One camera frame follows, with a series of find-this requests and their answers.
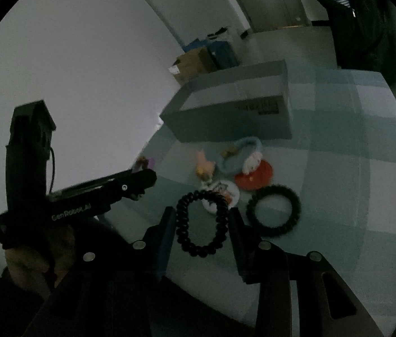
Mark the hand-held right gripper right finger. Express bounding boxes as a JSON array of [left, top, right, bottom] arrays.
[[228, 207, 384, 337]]

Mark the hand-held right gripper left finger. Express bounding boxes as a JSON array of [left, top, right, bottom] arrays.
[[22, 206, 177, 337]]

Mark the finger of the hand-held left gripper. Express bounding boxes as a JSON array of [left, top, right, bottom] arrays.
[[49, 168, 157, 205]]

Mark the black spiral hair tie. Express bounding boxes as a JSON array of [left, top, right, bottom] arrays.
[[176, 190, 230, 257]]

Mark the pink and orange hair clip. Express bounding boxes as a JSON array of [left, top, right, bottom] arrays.
[[195, 150, 217, 180]]

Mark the grey storage box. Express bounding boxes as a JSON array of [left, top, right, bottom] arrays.
[[159, 59, 294, 143]]

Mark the person's left hand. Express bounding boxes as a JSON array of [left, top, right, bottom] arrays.
[[4, 223, 76, 292]]

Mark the purple small hair clip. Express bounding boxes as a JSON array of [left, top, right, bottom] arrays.
[[135, 156, 157, 173]]

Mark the brown cardboard box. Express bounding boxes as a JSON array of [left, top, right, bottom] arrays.
[[171, 47, 217, 85]]

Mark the blue cardboard box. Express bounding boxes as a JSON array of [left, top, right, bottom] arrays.
[[183, 40, 240, 71]]

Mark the black jacket with striped lining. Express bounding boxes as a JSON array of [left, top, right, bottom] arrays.
[[302, 0, 396, 85]]

